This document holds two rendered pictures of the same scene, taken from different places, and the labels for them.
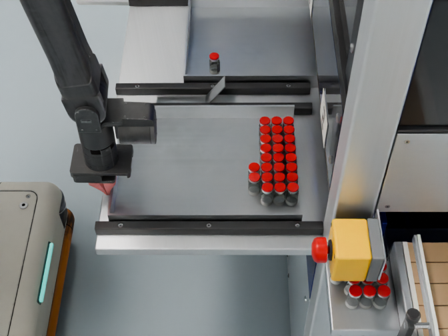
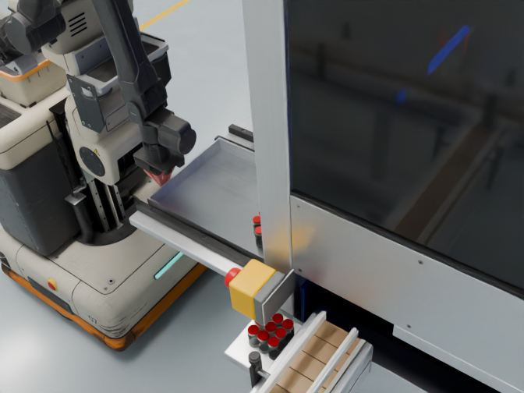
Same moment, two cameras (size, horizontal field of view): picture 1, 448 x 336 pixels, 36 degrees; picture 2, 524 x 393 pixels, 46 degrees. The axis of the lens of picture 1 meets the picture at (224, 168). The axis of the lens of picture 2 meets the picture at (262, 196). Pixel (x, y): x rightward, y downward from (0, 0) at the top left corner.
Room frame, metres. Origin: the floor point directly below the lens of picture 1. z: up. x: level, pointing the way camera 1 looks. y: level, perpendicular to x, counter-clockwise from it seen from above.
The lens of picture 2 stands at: (0.04, -0.62, 1.86)
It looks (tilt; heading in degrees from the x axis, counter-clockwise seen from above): 44 degrees down; 38
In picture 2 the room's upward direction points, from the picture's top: 5 degrees counter-clockwise
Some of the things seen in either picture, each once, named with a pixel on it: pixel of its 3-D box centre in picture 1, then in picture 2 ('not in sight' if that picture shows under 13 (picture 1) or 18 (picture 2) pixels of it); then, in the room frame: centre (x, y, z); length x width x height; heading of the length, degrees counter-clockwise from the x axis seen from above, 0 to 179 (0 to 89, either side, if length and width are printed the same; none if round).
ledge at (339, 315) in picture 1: (369, 297); (274, 348); (0.53, -0.24, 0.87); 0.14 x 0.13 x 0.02; 88
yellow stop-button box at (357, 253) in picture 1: (353, 250); (257, 291); (0.55, -0.20, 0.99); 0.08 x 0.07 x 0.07; 88
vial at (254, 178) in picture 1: (254, 184); (258, 226); (0.75, -0.05, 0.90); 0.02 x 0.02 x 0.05
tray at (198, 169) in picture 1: (207, 162); (242, 198); (0.81, 0.03, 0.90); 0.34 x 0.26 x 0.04; 88
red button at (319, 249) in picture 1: (324, 250); (237, 279); (0.55, -0.15, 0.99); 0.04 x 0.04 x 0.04; 88
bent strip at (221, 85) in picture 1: (190, 92); not in sight; (0.98, 0.06, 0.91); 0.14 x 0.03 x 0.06; 89
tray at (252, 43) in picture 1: (264, 39); not in sight; (1.14, -0.09, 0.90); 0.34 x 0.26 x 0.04; 88
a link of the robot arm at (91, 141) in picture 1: (99, 127); (154, 128); (0.74, 0.20, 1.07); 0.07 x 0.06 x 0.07; 90
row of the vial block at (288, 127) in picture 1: (289, 159); not in sight; (0.80, -0.12, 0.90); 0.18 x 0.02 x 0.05; 179
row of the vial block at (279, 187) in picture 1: (277, 159); not in sight; (0.80, -0.10, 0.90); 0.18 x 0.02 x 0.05; 178
